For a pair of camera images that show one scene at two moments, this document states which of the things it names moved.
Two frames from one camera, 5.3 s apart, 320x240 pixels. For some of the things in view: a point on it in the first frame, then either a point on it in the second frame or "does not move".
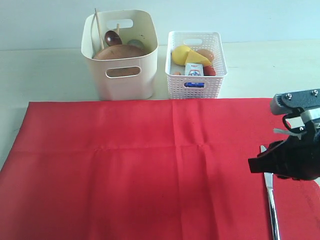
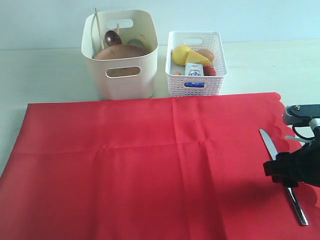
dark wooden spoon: (112, 38) does not move
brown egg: (207, 53) does not move
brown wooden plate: (121, 51) does not move
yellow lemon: (179, 54) does not move
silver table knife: (268, 177) to (291, 193)
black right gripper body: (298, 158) to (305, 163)
